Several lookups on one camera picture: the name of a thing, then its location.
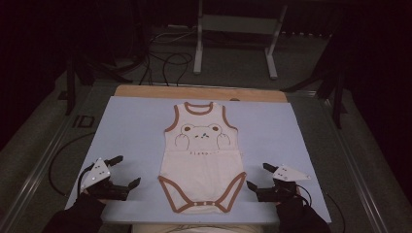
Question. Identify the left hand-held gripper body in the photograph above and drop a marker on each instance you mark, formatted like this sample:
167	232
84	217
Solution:
107	191

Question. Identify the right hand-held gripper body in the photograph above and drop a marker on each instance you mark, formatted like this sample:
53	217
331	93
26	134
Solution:
278	192

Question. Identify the white baby bodysuit brown trim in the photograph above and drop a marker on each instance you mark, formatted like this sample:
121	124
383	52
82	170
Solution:
202	168

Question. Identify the person's left hand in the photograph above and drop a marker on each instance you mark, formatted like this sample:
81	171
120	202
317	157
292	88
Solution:
97	199

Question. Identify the person's right hand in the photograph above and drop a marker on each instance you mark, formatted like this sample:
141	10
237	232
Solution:
291	200

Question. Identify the light blue mat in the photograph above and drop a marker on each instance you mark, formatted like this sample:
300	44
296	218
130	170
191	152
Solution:
129	136

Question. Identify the wooden table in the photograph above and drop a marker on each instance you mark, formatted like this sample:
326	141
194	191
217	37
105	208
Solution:
162	91

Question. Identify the black tripod stand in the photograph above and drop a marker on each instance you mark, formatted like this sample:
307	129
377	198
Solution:
70	87
338	97

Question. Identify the white metal stand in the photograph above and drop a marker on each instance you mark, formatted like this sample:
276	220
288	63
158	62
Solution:
238	24

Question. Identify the aluminium floor rail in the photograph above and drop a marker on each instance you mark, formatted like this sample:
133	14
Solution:
353	168
35	171

